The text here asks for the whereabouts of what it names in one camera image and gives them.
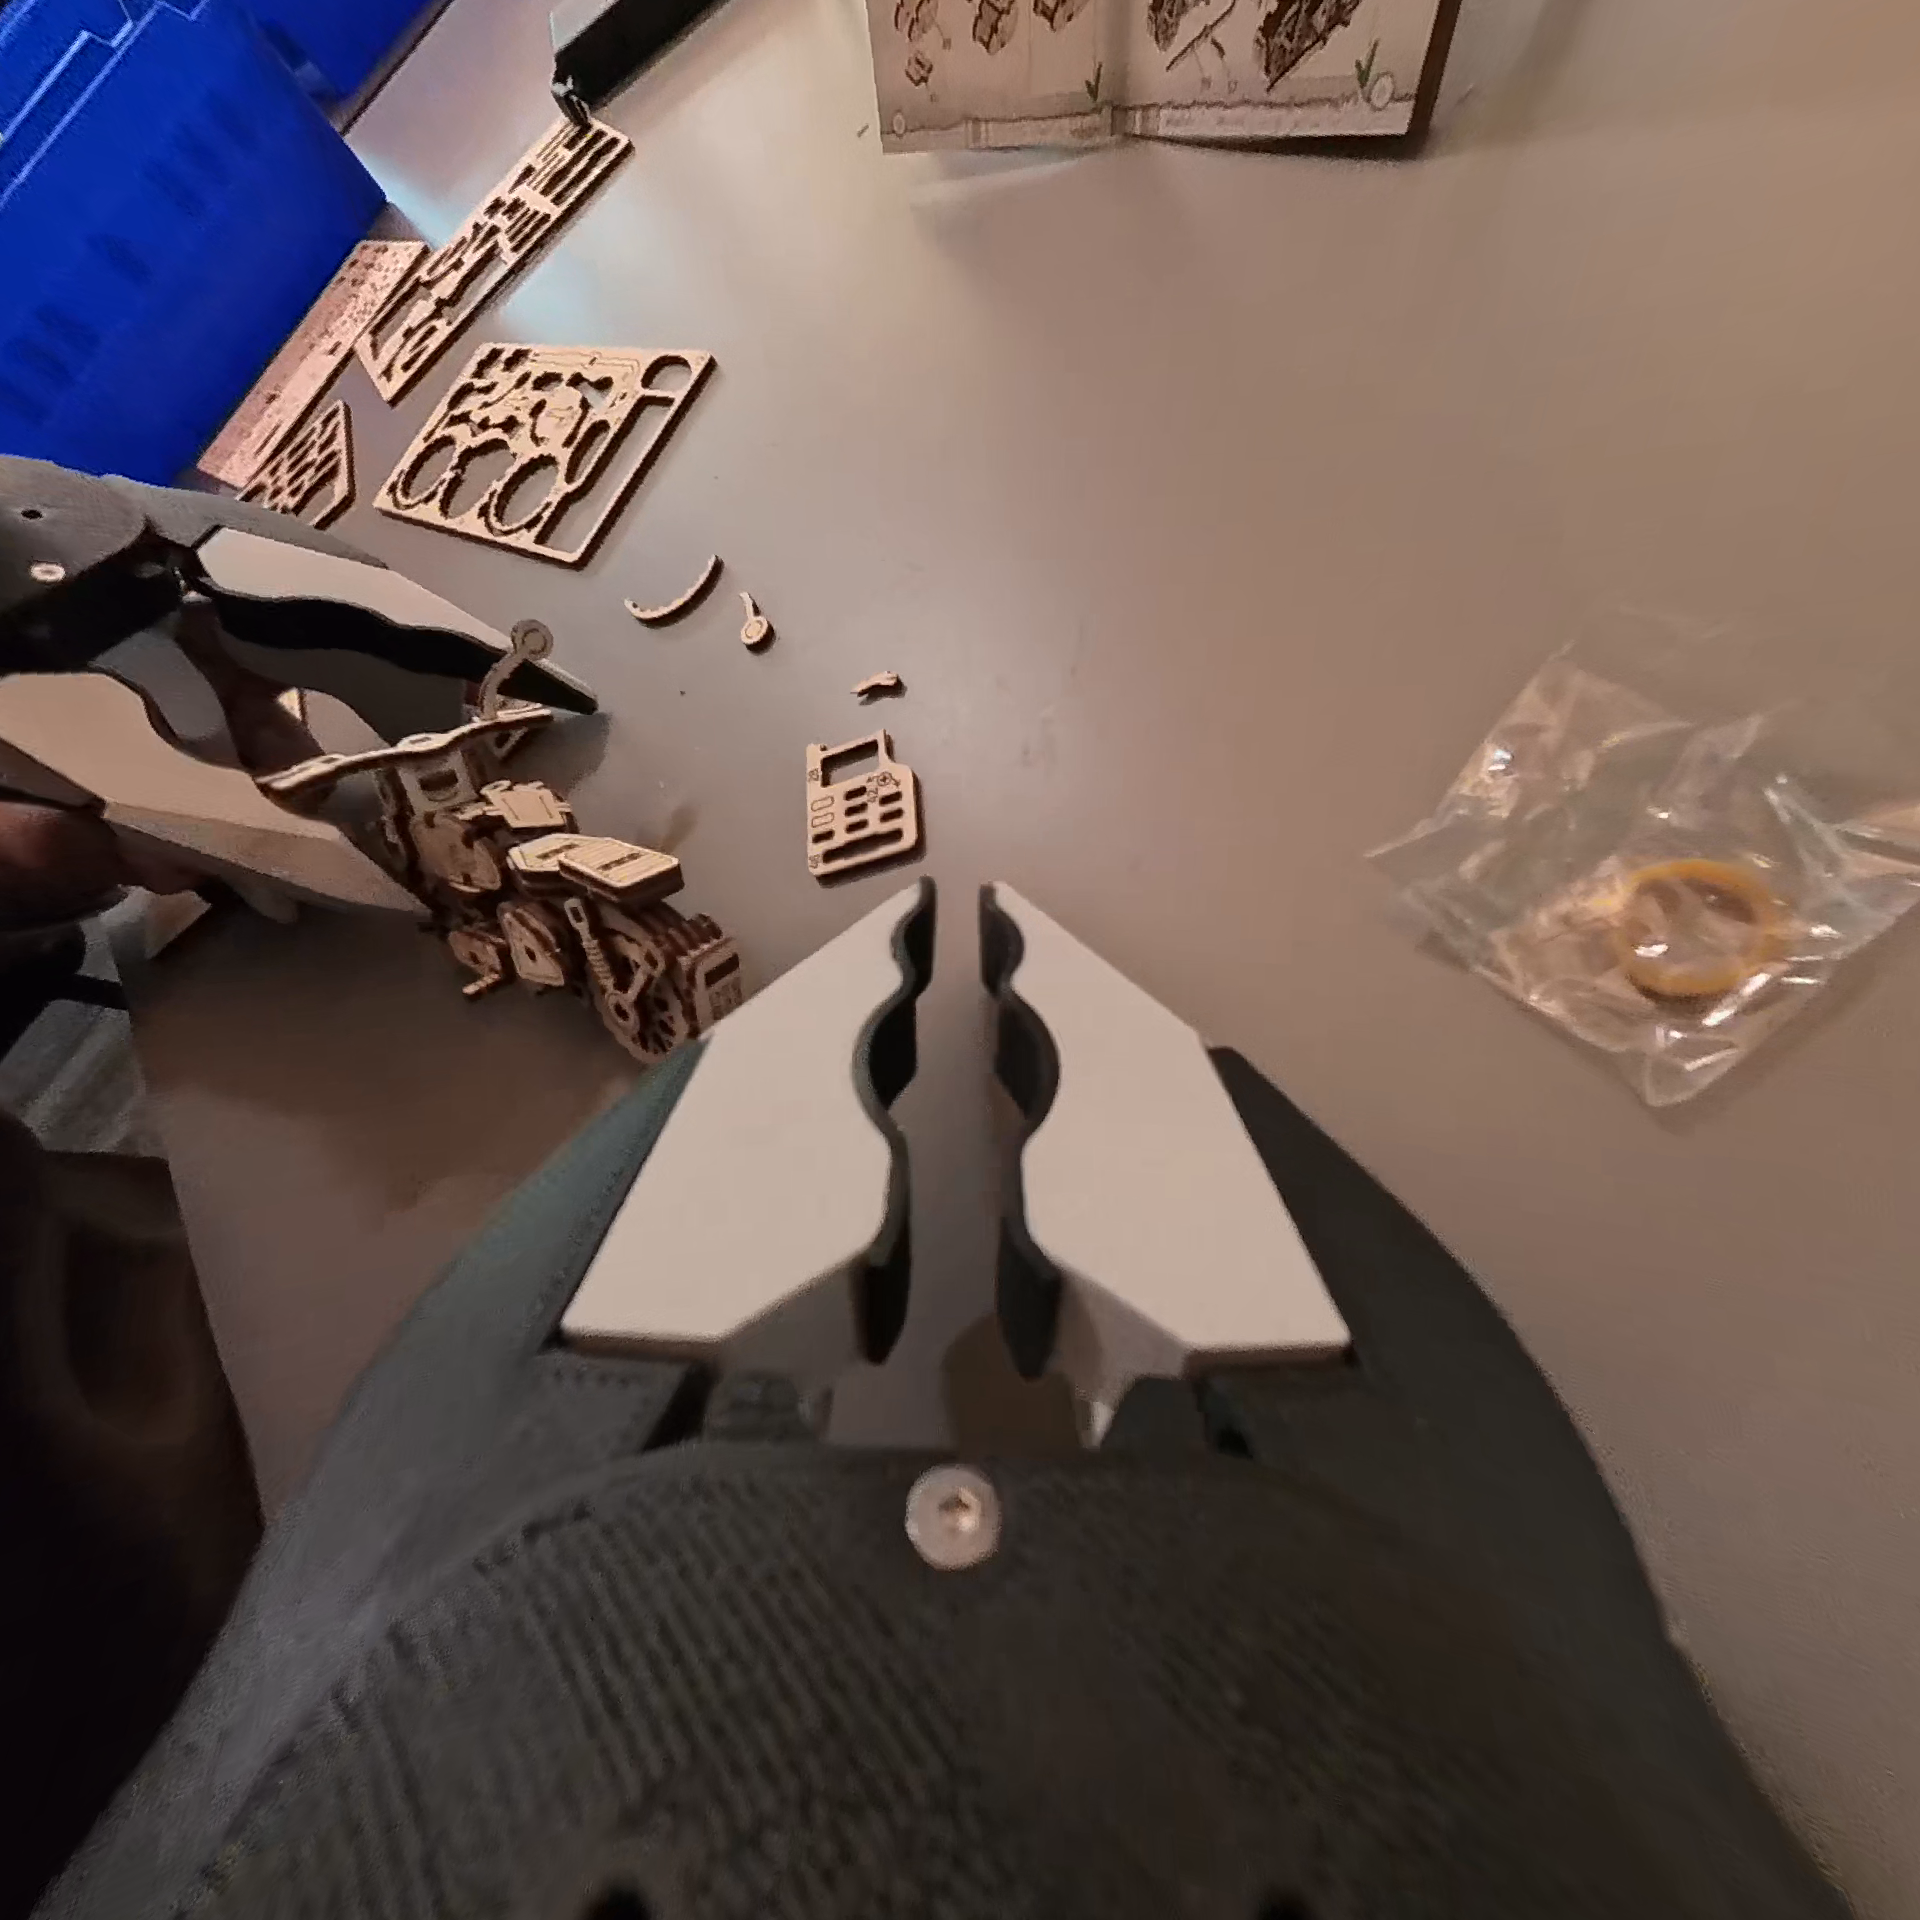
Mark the black power adapter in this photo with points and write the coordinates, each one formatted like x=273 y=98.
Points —
x=660 y=30

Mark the uncut wooden parts sheet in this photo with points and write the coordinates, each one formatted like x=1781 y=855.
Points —
x=316 y=360

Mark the curved wooden piece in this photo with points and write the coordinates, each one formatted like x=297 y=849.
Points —
x=676 y=596

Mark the yellow rubber band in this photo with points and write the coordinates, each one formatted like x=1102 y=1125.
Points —
x=1642 y=972

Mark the person's dark clothing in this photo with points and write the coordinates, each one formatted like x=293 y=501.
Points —
x=90 y=1425

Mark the small round-headed wooden piece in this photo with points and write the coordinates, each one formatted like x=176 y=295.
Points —
x=757 y=626

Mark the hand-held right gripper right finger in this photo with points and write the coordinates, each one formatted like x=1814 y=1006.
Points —
x=1185 y=1184

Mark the long wooden cut-out sheet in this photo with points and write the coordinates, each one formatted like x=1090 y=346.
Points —
x=493 y=247

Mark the wooden sheet with round holes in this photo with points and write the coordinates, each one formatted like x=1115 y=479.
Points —
x=547 y=458

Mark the clear plastic bag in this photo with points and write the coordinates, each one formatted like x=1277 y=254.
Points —
x=1560 y=809

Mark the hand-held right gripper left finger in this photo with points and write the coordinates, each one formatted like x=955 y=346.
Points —
x=734 y=1184

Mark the wooden motorcycle model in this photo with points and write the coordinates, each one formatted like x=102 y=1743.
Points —
x=556 y=901

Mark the small wooden slotted panel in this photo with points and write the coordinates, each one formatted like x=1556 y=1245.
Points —
x=867 y=809

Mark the assembly instruction booklet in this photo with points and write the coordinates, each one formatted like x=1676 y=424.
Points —
x=1049 y=76

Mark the small wooden parts sheet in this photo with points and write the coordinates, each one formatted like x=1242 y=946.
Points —
x=306 y=474

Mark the person's left hand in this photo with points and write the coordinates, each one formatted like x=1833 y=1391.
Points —
x=264 y=727

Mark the blue plastic bin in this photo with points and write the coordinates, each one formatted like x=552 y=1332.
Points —
x=149 y=196

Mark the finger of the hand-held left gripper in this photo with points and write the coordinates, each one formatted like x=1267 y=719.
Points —
x=345 y=592
x=136 y=764

